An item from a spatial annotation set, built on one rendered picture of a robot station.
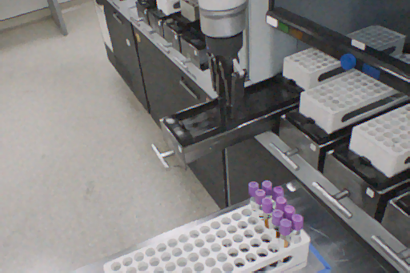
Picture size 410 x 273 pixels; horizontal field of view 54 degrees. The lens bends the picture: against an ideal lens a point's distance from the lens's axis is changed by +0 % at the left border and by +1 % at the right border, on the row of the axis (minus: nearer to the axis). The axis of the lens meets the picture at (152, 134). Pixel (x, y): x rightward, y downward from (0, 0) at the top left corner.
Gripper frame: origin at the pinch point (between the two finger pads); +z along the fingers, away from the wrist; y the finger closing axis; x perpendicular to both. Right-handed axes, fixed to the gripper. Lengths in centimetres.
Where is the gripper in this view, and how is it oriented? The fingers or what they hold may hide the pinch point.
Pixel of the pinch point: (227, 111)
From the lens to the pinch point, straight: 93.0
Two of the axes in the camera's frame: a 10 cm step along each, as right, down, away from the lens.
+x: -9.1, 3.5, -2.0
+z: 1.6, 7.8, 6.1
